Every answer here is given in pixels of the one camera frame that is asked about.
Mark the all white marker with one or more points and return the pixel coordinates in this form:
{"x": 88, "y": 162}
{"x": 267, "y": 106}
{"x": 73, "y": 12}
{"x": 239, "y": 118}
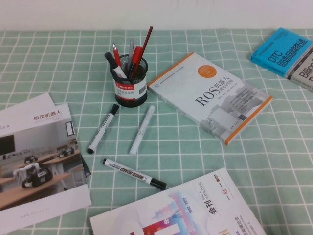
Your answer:
{"x": 141, "y": 129}

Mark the white paper sheet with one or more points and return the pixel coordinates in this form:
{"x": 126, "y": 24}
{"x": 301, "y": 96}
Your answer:
{"x": 36, "y": 102}

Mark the colourful catalogue magazine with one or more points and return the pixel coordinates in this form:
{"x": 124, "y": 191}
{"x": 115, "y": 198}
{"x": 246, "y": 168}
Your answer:
{"x": 171, "y": 210}

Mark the red pen with metal tip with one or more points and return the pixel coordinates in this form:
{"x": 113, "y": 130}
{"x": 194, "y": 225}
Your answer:
{"x": 117, "y": 57}

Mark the red capped pen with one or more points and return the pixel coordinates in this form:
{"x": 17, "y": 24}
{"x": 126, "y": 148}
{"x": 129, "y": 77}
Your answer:
{"x": 137, "y": 54}

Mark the robot photo brochure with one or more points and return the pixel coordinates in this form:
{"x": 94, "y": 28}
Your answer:
{"x": 36, "y": 147}

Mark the blue DTC book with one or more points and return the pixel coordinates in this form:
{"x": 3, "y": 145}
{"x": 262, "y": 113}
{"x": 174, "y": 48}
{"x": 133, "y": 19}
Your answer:
{"x": 276, "y": 54}

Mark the black pen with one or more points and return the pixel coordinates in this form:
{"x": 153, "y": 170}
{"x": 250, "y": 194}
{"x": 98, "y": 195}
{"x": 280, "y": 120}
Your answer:
{"x": 131, "y": 69}

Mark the red and black pencil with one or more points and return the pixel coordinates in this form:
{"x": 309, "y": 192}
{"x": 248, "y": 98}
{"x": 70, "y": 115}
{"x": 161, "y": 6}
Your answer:
{"x": 148, "y": 36}

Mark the clear grey pen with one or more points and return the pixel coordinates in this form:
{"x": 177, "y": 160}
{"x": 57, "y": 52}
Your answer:
{"x": 131, "y": 46}

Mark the marker printed white board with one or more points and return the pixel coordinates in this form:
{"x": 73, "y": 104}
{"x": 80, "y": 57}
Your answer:
{"x": 132, "y": 172}

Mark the dark booklet under brochure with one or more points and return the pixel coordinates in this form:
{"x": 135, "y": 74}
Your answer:
{"x": 86, "y": 169}

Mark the white orange ROS book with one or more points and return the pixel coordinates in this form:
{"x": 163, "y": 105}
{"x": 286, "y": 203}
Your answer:
{"x": 207, "y": 98}

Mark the white marker with red logo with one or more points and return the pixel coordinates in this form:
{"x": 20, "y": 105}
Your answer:
{"x": 113, "y": 64}

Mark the black mesh pen holder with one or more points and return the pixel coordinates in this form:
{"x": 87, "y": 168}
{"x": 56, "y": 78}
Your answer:
{"x": 130, "y": 98}

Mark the whiteboard marker with black cap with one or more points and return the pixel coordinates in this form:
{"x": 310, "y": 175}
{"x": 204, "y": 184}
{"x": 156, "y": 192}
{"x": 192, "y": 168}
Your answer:
{"x": 102, "y": 128}

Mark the grey Billion book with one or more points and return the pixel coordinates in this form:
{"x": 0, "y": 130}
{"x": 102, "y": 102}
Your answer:
{"x": 305, "y": 73}

